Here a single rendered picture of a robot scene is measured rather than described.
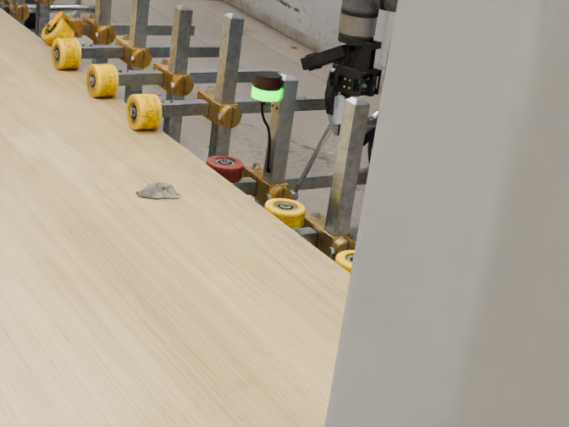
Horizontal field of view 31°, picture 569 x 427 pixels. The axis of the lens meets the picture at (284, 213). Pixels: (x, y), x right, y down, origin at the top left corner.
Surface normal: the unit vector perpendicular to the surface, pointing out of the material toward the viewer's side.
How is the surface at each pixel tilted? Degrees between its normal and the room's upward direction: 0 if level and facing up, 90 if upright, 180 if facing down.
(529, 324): 90
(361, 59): 90
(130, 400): 0
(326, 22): 90
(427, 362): 90
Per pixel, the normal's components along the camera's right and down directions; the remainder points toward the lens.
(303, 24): -0.89, 0.06
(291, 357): 0.13, -0.92
